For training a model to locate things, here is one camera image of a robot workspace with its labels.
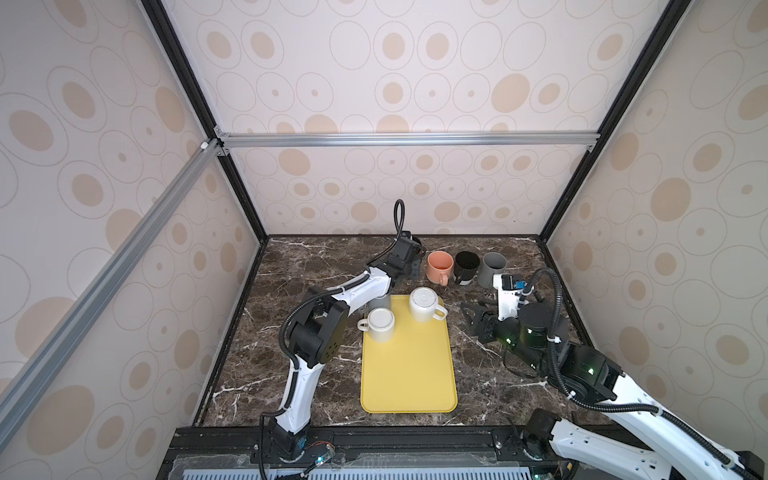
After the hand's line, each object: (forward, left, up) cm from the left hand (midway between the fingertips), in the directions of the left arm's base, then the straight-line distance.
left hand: (421, 257), depth 96 cm
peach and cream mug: (+2, -7, -8) cm, 10 cm away
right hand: (-26, -9, +16) cm, 32 cm away
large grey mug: (0, -24, -3) cm, 24 cm away
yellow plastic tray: (-32, +3, -13) cm, 35 cm away
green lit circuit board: (-53, +25, -10) cm, 59 cm away
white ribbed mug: (-15, 0, -5) cm, 16 cm away
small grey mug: (-14, +14, -6) cm, 20 cm away
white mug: (-21, +13, -6) cm, 25 cm away
